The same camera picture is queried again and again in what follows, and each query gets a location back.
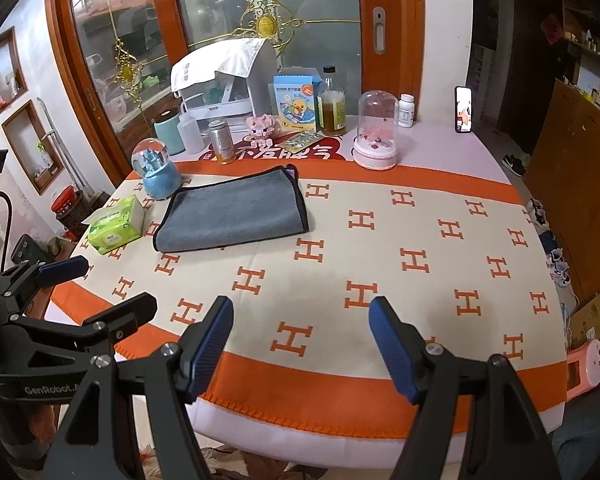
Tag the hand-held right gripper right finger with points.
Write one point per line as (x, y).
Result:
(394, 347)

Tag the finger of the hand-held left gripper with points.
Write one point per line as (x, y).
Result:
(62, 268)
(130, 312)

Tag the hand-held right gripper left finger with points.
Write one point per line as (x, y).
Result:
(207, 347)

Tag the grey towel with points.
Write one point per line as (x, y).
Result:
(232, 210)

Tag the red bucket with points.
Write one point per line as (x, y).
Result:
(66, 205)

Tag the green tissue pack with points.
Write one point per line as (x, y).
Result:
(115, 225)

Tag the orange and cream patterned blanket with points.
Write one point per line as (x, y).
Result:
(380, 260)

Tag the blue snow globe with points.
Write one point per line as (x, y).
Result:
(155, 172)

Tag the mint green cylinder container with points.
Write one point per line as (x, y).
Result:
(169, 132)

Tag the white patterned shoe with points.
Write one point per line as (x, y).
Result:
(558, 266)
(536, 211)

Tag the white squeeze bottle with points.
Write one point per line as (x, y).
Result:
(190, 132)

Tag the pink plastic device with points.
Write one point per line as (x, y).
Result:
(582, 370)

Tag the metal can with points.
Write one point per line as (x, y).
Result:
(221, 142)

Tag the cardboard box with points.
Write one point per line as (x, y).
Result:
(597, 317)

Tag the pink printed tablecloth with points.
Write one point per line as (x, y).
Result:
(430, 142)

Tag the pink glass dome ornament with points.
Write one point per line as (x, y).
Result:
(376, 130)

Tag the dark sneaker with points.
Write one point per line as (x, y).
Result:
(514, 165)

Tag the silver blister pack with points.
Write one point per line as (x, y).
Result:
(302, 142)

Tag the pink block pig toy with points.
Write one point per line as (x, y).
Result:
(261, 126)

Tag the white pill bottle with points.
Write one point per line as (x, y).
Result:
(406, 111)

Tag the wooden board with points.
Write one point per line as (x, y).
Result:
(575, 185)

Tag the smartphone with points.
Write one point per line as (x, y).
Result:
(463, 110)

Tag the glass bottle with yellow liquid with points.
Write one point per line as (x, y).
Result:
(332, 107)

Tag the white paper bag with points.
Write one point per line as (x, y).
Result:
(210, 67)

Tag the blue duck print box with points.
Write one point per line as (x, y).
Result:
(295, 105)

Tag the white plastic storage rack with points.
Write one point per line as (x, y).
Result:
(260, 80)

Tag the wooden framed glass door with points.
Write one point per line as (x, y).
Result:
(220, 15)

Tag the wooden wall niche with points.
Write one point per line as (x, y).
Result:
(5, 67)
(27, 147)

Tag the cluttered wall shelf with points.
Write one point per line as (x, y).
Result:
(592, 55)

